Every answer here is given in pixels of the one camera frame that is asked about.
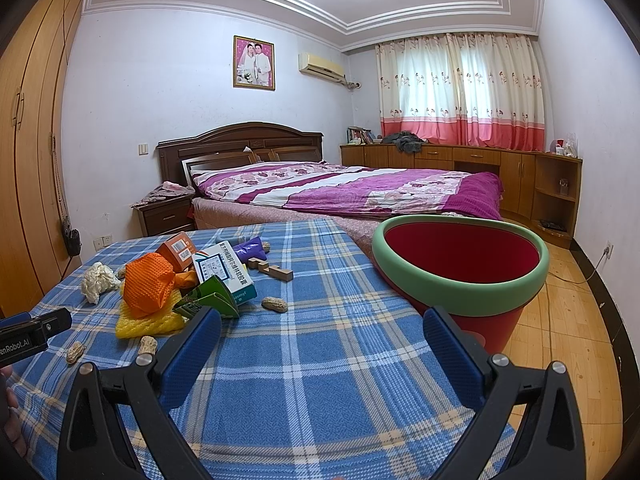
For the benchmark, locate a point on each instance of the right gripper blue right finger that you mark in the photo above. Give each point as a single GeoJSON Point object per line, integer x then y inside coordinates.
{"type": "Point", "coordinates": [462, 358]}

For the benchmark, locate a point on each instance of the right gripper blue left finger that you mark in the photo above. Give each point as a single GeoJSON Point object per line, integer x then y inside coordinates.
{"type": "Point", "coordinates": [181, 359]}

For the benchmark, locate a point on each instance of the yellow foam net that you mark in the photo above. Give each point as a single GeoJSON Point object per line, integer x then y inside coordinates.
{"type": "Point", "coordinates": [162, 322]}

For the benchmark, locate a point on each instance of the green cardboard box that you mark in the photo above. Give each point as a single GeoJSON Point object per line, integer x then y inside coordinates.
{"type": "Point", "coordinates": [212, 293]}

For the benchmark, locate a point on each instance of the white paper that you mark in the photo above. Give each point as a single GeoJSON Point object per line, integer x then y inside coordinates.
{"type": "Point", "coordinates": [98, 279]}

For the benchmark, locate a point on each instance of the orange foam net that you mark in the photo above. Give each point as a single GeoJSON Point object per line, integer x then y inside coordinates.
{"type": "Point", "coordinates": [149, 281]}

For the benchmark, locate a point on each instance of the white teal medicine box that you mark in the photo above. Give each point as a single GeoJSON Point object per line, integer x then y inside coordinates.
{"type": "Point", "coordinates": [220, 260]}

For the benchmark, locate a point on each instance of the orange cardboard box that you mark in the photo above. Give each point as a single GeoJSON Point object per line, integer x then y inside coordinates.
{"type": "Point", "coordinates": [178, 251]}

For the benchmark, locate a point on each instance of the wooden block strip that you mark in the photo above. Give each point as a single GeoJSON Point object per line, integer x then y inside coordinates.
{"type": "Point", "coordinates": [263, 266]}

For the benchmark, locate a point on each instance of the purple plastic wrapper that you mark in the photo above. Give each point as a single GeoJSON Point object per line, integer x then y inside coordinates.
{"type": "Point", "coordinates": [250, 249]}

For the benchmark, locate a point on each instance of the person left hand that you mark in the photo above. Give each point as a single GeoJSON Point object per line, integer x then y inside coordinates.
{"type": "Point", "coordinates": [12, 428]}

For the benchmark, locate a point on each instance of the large wooden wardrobe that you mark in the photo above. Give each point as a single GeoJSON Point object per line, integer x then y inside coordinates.
{"type": "Point", "coordinates": [33, 205]}

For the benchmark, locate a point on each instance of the red bin with green rim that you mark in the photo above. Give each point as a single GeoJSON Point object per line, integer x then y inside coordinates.
{"type": "Point", "coordinates": [482, 272]}

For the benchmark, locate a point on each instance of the blue plaid cloth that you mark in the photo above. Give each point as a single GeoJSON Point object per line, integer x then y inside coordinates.
{"type": "Point", "coordinates": [343, 384]}

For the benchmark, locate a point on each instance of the black bag on wardrobe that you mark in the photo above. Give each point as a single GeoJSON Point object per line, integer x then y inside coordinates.
{"type": "Point", "coordinates": [71, 239]}

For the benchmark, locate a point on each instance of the dark wooden nightstand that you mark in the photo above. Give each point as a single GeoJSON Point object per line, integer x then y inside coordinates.
{"type": "Point", "coordinates": [166, 216]}

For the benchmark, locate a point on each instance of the folded cloth on nightstand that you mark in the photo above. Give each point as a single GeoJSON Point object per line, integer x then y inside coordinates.
{"type": "Point", "coordinates": [166, 191]}

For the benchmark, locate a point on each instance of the purple floral quilt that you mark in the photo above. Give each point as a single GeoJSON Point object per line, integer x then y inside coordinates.
{"type": "Point", "coordinates": [353, 191]}

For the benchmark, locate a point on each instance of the long wooden cabinet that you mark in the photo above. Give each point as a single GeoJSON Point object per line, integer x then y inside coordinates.
{"type": "Point", "coordinates": [540, 190]}

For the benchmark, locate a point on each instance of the wooden bed with headboard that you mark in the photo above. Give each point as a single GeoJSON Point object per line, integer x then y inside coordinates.
{"type": "Point", "coordinates": [244, 144]}

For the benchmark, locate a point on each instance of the dark clothes pile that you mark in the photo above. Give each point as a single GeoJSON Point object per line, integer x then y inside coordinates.
{"type": "Point", "coordinates": [405, 141]}

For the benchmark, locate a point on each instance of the books on cabinet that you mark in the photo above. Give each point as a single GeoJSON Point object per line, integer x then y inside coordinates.
{"type": "Point", "coordinates": [358, 135]}

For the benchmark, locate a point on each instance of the floral pink curtains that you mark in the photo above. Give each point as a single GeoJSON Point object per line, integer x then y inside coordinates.
{"type": "Point", "coordinates": [468, 89]}

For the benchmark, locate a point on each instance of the framed wedding photo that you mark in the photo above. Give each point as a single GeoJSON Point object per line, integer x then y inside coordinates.
{"type": "Point", "coordinates": [253, 64]}

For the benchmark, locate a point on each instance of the wall air conditioner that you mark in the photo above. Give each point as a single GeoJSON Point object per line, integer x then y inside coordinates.
{"type": "Point", "coordinates": [313, 65]}

